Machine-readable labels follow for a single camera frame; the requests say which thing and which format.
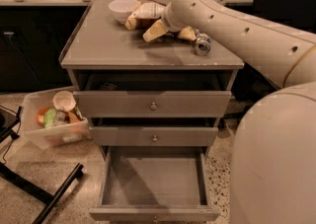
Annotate clear plastic storage bin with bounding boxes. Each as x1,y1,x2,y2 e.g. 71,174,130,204
21,86,89,149

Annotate green item in bin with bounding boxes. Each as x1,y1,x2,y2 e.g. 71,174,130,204
43,109,56,128

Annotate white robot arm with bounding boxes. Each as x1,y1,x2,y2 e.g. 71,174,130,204
143,0,316,224

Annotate crushed silver soda can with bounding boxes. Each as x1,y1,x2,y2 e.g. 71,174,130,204
194,30,211,56

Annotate white ceramic bowl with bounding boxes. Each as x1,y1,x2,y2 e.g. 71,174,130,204
109,0,138,24

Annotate grey bottom drawer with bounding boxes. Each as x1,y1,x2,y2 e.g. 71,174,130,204
90,146,219,224

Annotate brown chip bag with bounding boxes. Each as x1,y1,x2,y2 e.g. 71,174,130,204
124,0,198,42

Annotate black office chair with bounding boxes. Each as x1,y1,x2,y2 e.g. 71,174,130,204
224,0,316,121

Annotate grey drawer cabinet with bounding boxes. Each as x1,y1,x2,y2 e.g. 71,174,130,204
58,0,247,224

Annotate white bowl in bin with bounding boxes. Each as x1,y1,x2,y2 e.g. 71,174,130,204
52,91,76,112

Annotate orange fruit in bin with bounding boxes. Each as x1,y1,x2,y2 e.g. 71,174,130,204
37,107,49,127

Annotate grey top drawer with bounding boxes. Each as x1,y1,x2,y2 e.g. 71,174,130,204
74,71,231,118

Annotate black metal stand legs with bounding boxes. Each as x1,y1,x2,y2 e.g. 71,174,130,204
0,106,83,224

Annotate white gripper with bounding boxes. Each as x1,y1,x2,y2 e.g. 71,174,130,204
143,4,180,42

